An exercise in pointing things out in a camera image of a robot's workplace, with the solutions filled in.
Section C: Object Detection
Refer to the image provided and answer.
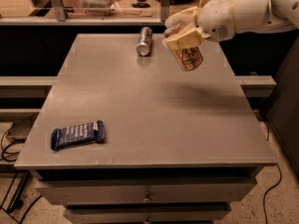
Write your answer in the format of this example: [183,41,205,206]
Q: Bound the grey metal shelf rail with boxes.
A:
[0,0,295,27]

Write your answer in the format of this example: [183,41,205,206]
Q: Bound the orange soda can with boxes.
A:
[164,21,203,72]

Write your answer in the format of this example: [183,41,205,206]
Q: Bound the clear plastic container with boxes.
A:
[79,0,117,16]

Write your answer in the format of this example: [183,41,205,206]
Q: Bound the dark blue snack bar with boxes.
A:
[50,120,106,150]

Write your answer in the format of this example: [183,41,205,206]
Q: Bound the black floor cable right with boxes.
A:
[262,163,283,224]

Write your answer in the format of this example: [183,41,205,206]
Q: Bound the grey drawer cabinet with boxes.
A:
[16,35,277,224]

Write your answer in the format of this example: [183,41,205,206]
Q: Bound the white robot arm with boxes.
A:
[164,0,299,50]

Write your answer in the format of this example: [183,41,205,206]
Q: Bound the black cables left floor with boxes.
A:
[0,114,43,224]

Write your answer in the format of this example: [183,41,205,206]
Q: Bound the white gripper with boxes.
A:
[163,0,270,50]

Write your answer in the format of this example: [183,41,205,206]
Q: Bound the silver soda can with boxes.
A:
[136,27,152,56]

